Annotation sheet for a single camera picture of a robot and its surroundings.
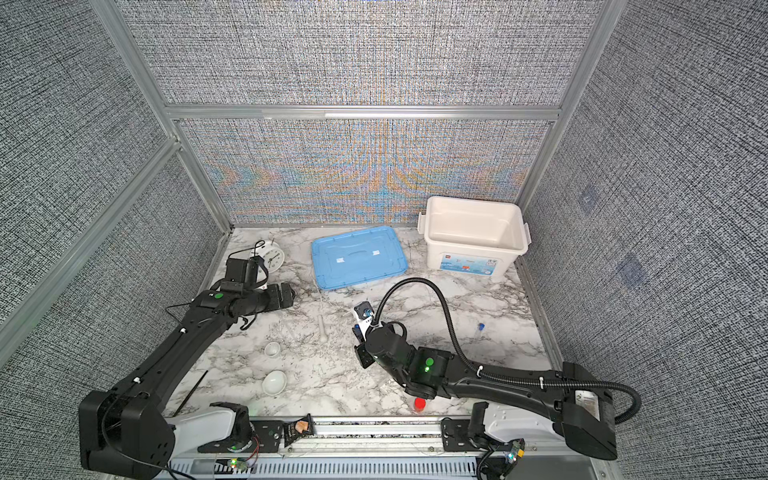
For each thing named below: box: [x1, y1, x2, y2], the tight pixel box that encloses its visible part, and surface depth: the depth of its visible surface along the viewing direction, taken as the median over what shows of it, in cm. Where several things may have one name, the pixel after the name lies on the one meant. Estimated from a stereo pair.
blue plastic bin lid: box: [312, 226, 409, 291], surface depth 112 cm
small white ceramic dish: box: [264, 342, 281, 358], surface depth 87 cm
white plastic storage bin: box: [417, 196, 532, 277], surface depth 105 cm
